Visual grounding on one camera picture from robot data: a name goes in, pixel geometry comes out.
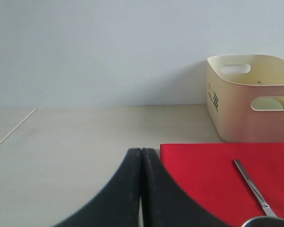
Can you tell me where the steel table knife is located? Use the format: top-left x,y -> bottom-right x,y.
234,159 -> 277,217

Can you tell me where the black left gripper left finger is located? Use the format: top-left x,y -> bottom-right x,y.
56,148 -> 142,227

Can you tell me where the stainless steel cup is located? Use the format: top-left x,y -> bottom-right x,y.
241,216 -> 284,227

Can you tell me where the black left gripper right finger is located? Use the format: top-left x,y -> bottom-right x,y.
141,148 -> 228,227

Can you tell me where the cream plastic bin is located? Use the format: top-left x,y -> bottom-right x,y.
207,54 -> 284,143

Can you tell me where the red table cloth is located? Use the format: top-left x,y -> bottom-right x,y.
160,143 -> 284,227

